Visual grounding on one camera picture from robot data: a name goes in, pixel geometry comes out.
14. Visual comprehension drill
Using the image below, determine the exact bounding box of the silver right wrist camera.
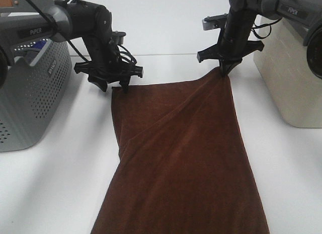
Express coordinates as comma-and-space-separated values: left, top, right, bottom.
202, 14, 228, 31

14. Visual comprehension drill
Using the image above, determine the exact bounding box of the beige plastic storage bin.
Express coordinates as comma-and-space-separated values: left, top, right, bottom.
254, 19, 321, 128

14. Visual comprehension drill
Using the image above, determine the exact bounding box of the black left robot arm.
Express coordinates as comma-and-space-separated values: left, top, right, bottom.
1, 0, 143, 92

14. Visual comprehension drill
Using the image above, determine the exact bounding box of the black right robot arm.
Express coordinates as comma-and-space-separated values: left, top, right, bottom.
197, 0, 321, 78

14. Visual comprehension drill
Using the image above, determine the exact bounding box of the brown towel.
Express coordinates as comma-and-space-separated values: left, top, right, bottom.
92, 68, 269, 233

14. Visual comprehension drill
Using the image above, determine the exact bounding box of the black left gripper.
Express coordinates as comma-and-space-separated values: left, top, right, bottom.
74, 31, 143, 93

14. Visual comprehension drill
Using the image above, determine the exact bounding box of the grey perforated plastic basket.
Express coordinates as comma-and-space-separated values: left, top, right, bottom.
0, 0, 73, 152

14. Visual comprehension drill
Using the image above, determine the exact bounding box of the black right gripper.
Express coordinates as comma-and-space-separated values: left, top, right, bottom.
197, 14, 264, 77

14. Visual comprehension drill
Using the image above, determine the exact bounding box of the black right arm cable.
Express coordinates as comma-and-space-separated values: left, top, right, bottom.
250, 16, 282, 41

